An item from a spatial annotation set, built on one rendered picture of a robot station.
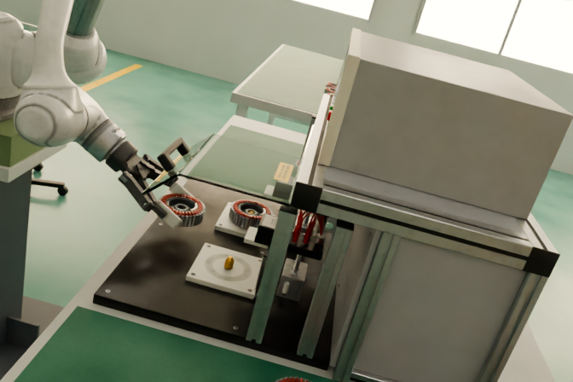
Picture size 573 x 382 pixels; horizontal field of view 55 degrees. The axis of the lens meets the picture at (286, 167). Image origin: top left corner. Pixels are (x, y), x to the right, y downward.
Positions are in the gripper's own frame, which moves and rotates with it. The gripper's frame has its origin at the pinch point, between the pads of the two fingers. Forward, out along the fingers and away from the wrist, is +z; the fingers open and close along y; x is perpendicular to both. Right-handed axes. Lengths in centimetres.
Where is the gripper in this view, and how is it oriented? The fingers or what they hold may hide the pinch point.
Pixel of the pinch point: (180, 209)
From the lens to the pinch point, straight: 133.1
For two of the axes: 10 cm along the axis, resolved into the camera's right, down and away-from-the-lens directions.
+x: -6.9, 6.4, 3.3
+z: 7.1, 6.8, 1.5
